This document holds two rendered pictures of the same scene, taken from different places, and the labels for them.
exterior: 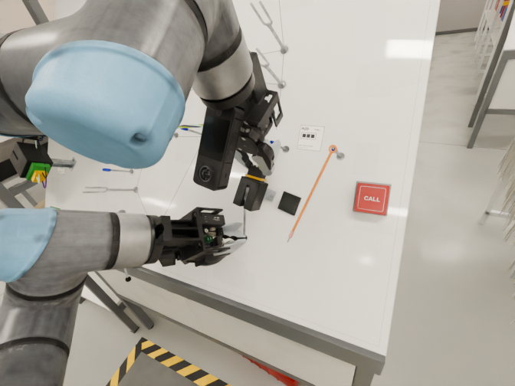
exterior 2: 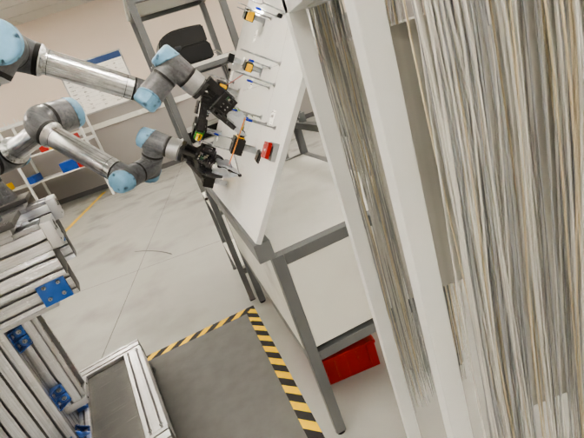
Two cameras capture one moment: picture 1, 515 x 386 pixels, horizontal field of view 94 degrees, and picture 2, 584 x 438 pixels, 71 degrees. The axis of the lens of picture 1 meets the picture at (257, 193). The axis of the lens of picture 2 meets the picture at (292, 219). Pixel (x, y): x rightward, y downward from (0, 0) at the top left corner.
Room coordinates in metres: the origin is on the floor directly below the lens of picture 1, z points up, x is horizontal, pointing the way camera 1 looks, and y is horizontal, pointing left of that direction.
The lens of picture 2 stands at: (-0.55, -1.08, 1.35)
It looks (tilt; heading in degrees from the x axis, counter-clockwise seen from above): 21 degrees down; 46
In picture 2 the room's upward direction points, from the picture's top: 19 degrees counter-clockwise
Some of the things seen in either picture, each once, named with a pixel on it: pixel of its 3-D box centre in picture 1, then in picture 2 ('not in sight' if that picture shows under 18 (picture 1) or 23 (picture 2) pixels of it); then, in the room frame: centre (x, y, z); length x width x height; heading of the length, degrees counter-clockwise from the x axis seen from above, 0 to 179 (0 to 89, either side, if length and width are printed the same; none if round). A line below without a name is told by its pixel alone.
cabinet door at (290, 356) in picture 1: (259, 337); (266, 274); (0.35, 0.08, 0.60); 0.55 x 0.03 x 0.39; 59
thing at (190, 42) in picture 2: not in sight; (180, 49); (1.03, 0.96, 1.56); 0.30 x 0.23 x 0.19; 151
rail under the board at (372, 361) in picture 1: (161, 273); (228, 208); (0.47, 0.33, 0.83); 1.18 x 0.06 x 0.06; 59
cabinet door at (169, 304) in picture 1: (138, 285); (238, 234); (0.64, 0.55, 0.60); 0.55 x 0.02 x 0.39; 59
